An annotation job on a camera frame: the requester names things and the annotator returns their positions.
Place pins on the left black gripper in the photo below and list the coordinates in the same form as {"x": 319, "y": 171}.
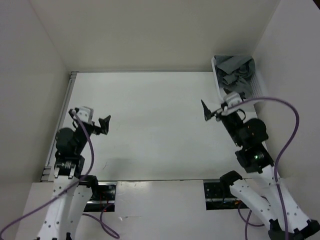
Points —
{"x": 104, "y": 123}

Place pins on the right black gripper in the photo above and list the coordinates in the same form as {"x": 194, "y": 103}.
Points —
{"x": 207, "y": 113}

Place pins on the grey shorts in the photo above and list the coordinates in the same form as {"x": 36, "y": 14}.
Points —
{"x": 234, "y": 73}

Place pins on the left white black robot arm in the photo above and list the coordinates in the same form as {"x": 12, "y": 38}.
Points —
{"x": 71, "y": 188}

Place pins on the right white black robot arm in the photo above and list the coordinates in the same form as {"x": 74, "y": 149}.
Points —
{"x": 274, "y": 206}

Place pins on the white perforated plastic basket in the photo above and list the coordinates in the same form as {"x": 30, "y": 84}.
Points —
{"x": 256, "y": 83}

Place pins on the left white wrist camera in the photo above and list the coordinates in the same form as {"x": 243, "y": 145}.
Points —
{"x": 85, "y": 114}

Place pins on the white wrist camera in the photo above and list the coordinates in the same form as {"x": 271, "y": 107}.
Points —
{"x": 232, "y": 100}
{"x": 85, "y": 114}

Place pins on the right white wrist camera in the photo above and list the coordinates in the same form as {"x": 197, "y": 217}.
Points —
{"x": 232, "y": 100}

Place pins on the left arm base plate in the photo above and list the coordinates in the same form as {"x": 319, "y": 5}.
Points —
{"x": 103, "y": 199}

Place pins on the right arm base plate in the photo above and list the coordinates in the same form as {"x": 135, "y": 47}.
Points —
{"x": 217, "y": 199}

